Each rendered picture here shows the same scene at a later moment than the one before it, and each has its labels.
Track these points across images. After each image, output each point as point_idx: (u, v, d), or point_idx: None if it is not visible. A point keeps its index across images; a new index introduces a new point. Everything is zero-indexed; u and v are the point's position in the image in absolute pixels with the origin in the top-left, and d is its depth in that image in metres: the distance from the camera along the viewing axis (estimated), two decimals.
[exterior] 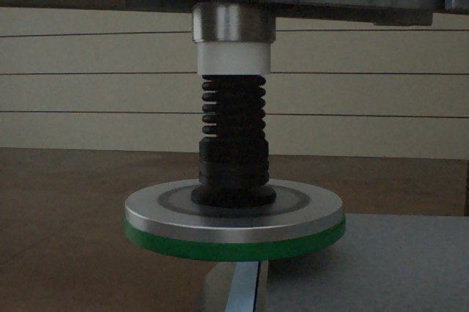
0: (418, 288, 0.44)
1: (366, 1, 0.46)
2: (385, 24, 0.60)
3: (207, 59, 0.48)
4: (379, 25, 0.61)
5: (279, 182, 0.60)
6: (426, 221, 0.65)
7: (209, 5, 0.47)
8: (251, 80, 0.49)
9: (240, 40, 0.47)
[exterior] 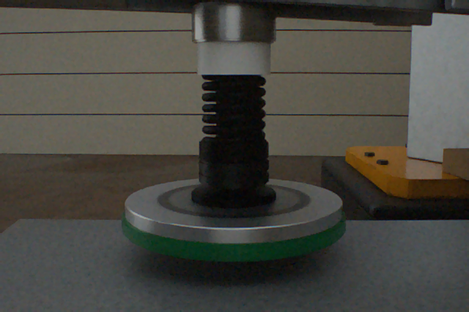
0: (68, 303, 0.42)
1: (366, 1, 0.46)
2: (385, 24, 0.60)
3: (207, 59, 0.48)
4: (379, 25, 0.61)
5: (173, 217, 0.46)
6: None
7: (209, 5, 0.47)
8: (251, 80, 0.49)
9: (240, 40, 0.47)
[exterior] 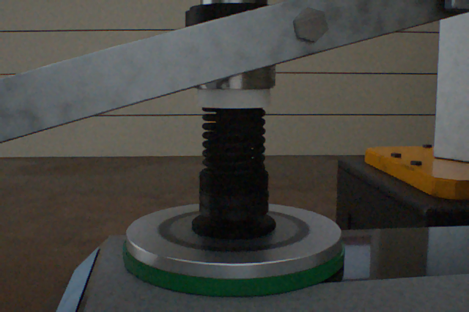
0: None
1: (374, 31, 0.46)
2: None
3: (207, 92, 0.49)
4: None
5: (314, 242, 0.48)
6: None
7: None
8: (251, 113, 0.49)
9: (240, 88, 0.48)
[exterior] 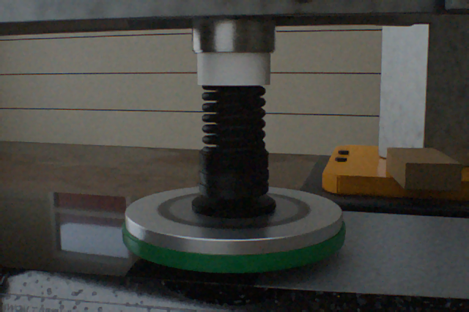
0: None
1: (367, 8, 0.46)
2: (385, 24, 0.60)
3: (207, 69, 0.49)
4: (379, 25, 0.61)
5: (324, 213, 0.51)
6: (34, 195, 0.79)
7: None
8: (251, 91, 0.49)
9: (240, 51, 0.47)
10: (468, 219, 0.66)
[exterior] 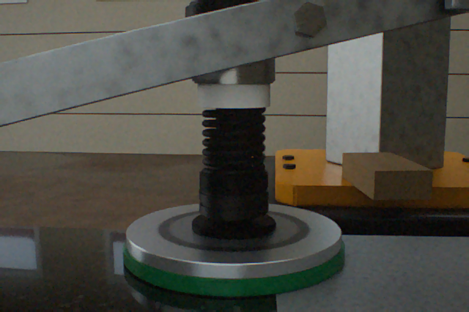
0: None
1: (373, 28, 0.46)
2: None
3: (207, 92, 0.49)
4: None
5: (245, 256, 0.45)
6: None
7: None
8: (251, 113, 0.49)
9: (240, 83, 0.48)
10: None
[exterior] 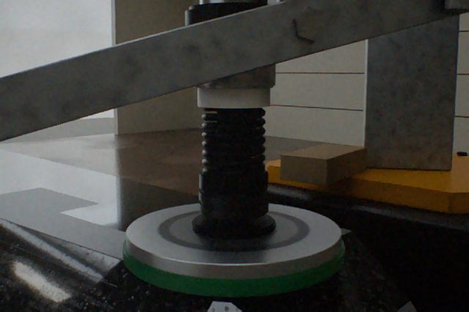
0: None
1: (374, 31, 0.46)
2: None
3: (207, 92, 0.49)
4: None
5: (324, 231, 0.52)
6: (7, 154, 1.19)
7: None
8: (251, 113, 0.49)
9: (240, 88, 0.48)
10: (194, 195, 0.79)
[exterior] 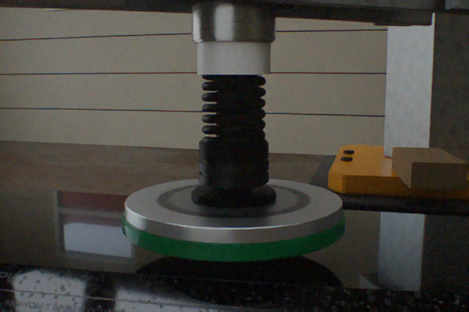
0: None
1: (366, 1, 0.46)
2: (385, 24, 0.60)
3: (207, 59, 0.48)
4: (379, 25, 0.61)
5: (292, 184, 0.59)
6: (43, 193, 0.80)
7: (209, 5, 0.47)
8: (251, 80, 0.49)
9: (240, 40, 0.47)
10: None
